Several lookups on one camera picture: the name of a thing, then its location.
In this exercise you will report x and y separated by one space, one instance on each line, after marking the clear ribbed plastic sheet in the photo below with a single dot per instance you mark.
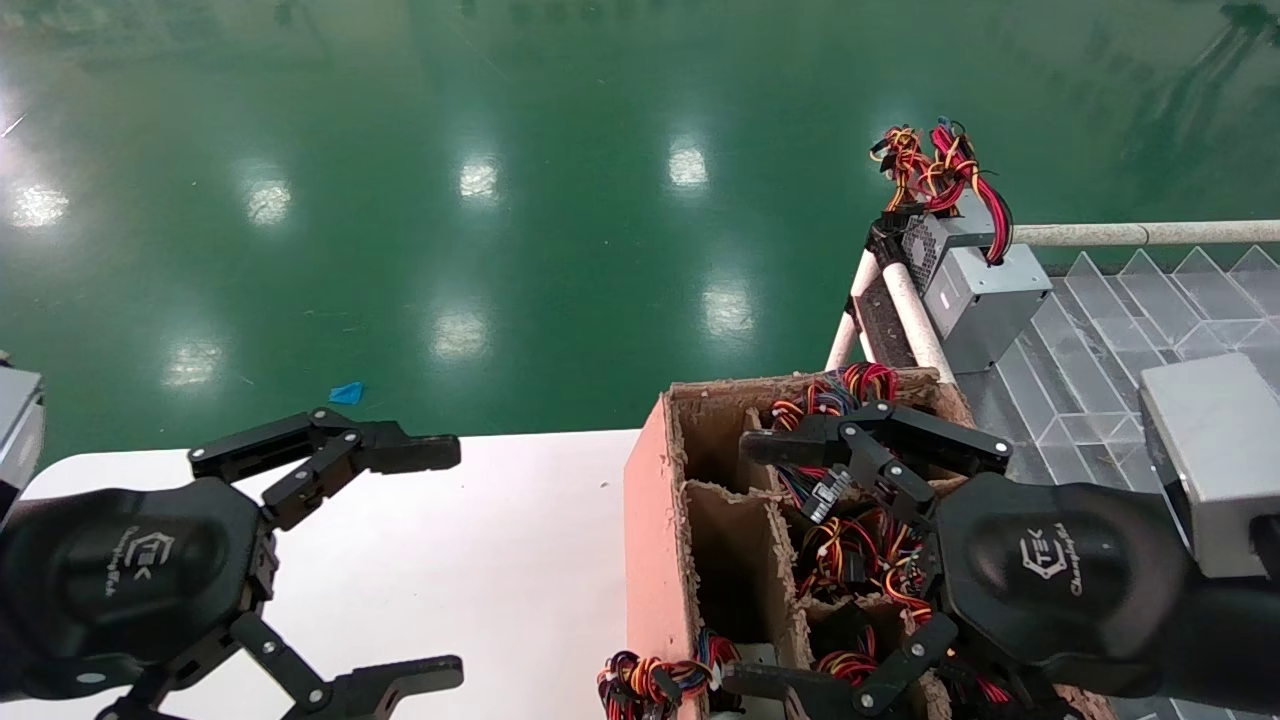
1090 360

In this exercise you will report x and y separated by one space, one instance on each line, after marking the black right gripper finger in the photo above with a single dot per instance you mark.
830 697
900 432

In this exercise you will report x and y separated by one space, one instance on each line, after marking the blue scrap of paper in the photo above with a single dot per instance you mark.
347 393

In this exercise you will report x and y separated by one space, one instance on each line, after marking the dark rack strip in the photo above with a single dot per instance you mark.
885 325

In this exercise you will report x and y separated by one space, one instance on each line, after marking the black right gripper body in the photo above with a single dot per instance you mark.
1060 575

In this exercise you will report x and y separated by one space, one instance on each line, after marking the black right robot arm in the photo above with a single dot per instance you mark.
1240 640

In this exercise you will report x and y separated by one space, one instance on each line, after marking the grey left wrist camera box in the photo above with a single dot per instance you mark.
18 430

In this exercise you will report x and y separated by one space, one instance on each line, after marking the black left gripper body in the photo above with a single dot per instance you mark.
100 580

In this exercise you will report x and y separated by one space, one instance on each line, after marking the black pipe joint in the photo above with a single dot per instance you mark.
885 245

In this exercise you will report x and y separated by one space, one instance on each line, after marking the white frame pipe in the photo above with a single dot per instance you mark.
850 315
915 320
1150 235

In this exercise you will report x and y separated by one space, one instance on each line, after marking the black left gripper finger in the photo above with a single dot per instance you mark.
390 685
340 445

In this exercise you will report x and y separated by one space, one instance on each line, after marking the brown cardboard divider box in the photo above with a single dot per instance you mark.
650 560

